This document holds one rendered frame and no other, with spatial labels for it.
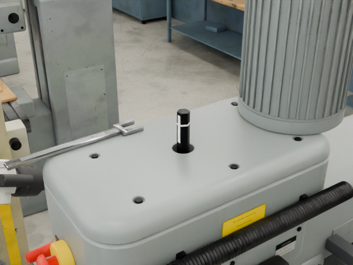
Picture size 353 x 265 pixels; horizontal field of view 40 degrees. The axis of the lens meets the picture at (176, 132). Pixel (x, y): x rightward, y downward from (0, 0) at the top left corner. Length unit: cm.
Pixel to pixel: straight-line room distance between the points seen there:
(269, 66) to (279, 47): 4
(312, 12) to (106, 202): 42
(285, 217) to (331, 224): 25
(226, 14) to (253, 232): 674
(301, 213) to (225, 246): 16
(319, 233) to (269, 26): 44
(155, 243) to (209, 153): 19
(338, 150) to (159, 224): 55
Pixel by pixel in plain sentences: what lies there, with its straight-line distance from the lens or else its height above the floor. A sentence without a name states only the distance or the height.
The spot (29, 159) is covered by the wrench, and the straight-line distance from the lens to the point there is 81.
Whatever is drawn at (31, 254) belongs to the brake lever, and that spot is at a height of 171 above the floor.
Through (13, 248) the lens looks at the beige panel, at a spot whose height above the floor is 37.
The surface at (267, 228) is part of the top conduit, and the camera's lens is 80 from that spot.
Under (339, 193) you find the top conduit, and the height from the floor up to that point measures 180.
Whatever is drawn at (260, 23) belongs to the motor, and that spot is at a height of 208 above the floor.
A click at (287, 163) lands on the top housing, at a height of 188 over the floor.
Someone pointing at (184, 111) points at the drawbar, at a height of 196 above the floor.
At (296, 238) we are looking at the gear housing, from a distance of 96.
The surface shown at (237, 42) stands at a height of 23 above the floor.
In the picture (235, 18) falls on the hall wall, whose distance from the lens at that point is 730.
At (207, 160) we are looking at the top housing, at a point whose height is 189.
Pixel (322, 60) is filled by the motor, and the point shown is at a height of 203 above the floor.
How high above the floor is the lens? 231
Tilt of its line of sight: 29 degrees down
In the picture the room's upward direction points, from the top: straight up
